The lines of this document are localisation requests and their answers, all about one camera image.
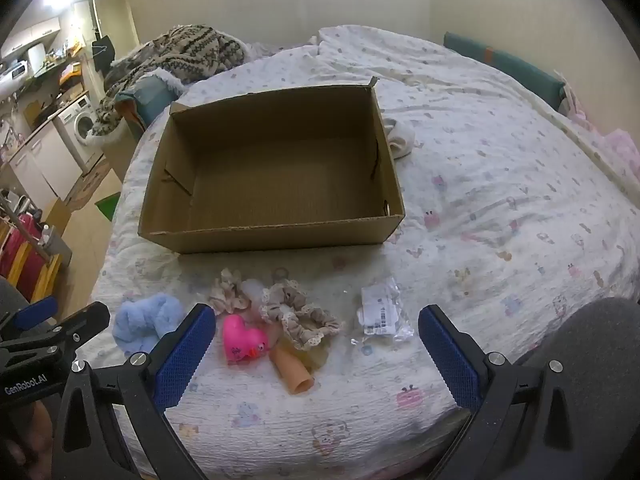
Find black hanging garment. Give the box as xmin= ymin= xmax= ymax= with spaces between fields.
xmin=92 ymin=35 xmax=116 ymax=73

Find blue fluffy scrunchie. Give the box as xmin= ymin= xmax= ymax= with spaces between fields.
xmin=111 ymin=294 xmax=187 ymax=358

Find brown cardboard box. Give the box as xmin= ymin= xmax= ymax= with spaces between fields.
xmin=137 ymin=76 xmax=406 ymax=255

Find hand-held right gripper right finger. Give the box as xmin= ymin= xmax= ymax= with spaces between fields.
xmin=418 ymin=304 xmax=640 ymax=480

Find person's right leg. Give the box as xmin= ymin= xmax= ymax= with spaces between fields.
xmin=515 ymin=297 xmax=640 ymax=401

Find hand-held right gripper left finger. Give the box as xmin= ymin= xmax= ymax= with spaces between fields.
xmin=51 ymin=303 xmax=217 ymax=480

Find person's left hand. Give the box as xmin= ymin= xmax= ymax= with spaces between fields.
xmin=0 ymin=395 xmax=56 ymax=468

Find pink fluffy blanket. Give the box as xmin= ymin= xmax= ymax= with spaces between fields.
xmin=567 ymin=100 xmax=640 ymax=181

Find plain beige scrunchie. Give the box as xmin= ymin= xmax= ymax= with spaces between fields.
xmin=207 ymin=267 xmax=251 ymax=316

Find white washing machine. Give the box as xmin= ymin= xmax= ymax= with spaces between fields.
xmin=55 ymin=95 xmax=106 ymax=171

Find white kitchen cabinets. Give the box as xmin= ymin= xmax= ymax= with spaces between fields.
xmin=7 ymin=122 xmax=83 ymax=201

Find teal pillow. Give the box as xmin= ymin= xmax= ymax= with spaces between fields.
xmin=117 ymin=77 xmax=176 ymax=131

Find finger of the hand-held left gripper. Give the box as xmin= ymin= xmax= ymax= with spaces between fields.
xmin=0 ymin=295 xmax=59 ymax=333
xmin=0 ymin=302 xmax=111 ymax=361

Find pink heart rubber duck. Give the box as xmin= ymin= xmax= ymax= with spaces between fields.
xmin=221 ymin=314 xmax=271 ymax=366

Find green floor item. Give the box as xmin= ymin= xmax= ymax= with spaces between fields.
xmin=94 ymin=195 xmax=121 ymax=221

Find white sock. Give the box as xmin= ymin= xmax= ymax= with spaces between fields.
xmin=240 ymin=277 xmax=268 ymax=318

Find long teal cushion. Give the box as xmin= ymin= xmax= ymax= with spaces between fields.
xmin=442 ymin=31 xmax=566 ymax=111

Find patterned knit blanket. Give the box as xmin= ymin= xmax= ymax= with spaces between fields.
xmin=90 ymin=24 xmax=246 ymax=148

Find white socks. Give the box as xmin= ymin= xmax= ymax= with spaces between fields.
xmin=382 ymin=117 xmax=417 ymax=161

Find white microwave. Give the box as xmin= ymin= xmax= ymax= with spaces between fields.
xmin=0 ymin=60 xmax=28 ymax=83

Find person's left leg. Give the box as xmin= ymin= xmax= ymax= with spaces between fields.
xmin=0 ymin=275 xmax=31 ymax=321

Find person's leg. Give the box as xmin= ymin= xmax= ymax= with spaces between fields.
xmin=0 ymin=275 xmax=31 ymax=321
xmin=515 ymin=297 xmax=640 ymax=401

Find beige lace-trim scrunchie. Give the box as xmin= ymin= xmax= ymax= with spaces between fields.
xmin=260 ymin=280 xmax=343 ymax=351

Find clear plastic packet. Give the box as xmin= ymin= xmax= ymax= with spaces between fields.
xmin=356 ymin=276 xmax=416 ymax=343

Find printed white bed sheet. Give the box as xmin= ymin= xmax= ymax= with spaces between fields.
xmin=92 ymin=25 xmax=640 ymax=480

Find red and wooden chair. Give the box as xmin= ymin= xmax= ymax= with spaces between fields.
xmin=0 ymin=210 xmax=63 ymax=301

